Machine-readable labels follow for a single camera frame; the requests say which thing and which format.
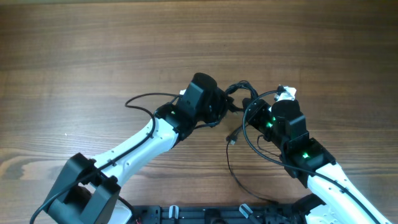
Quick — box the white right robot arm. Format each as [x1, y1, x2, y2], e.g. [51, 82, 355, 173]
[243, 99, 389, 223]

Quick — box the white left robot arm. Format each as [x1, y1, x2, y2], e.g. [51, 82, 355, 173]
[29, 73, 233, 223]

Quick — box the thin black usb cable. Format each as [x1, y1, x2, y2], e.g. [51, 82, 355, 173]
[225, 124, 279, 205]

